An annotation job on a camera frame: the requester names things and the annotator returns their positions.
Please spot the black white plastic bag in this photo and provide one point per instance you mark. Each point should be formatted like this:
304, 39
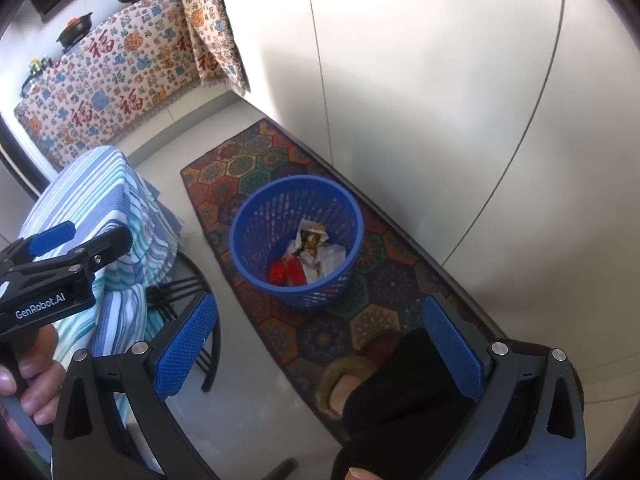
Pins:
310, 237

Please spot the black clay pot orange lid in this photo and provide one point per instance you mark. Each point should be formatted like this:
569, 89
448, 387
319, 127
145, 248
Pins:
75, 30

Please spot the large printed cloth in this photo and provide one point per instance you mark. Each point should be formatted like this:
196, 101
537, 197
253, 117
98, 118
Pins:
110, 80

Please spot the person's right hand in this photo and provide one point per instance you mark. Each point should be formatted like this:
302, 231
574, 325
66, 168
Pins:
364, 474

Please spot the red plastic bag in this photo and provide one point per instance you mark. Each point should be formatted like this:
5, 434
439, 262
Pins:
286, 272

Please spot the hexagon pattern rug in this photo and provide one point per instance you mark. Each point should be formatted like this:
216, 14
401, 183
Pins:
260, 160

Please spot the round table with striped cloth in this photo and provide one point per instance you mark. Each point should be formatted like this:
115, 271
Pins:
100, 185

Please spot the brown fuzzy slipper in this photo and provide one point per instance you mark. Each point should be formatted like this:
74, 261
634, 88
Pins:
350, 367

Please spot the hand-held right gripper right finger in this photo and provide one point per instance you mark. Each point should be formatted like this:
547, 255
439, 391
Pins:
457, 345

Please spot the blue plastic basket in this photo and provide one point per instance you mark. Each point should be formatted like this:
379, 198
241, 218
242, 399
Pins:
250, 240

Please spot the person's left hand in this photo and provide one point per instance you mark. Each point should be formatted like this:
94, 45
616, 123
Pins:
42, 375

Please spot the white printed paper bag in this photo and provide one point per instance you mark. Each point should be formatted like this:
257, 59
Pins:
327, 260

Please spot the small printed cloth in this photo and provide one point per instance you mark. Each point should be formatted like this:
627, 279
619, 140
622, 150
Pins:
215, 35

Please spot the seasoning bottle rack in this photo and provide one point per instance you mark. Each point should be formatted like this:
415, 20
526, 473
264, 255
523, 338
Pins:
40, 64

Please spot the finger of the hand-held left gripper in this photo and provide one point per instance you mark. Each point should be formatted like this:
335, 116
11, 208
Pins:
105, 247
50, 238

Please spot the person's black trouser leg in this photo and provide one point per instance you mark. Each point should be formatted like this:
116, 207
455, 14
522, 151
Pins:
410, 400

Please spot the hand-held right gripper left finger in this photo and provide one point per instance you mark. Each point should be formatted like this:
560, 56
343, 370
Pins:
185, 350

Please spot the white base cabinets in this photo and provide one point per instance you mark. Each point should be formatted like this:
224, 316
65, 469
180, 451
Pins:
425, 85

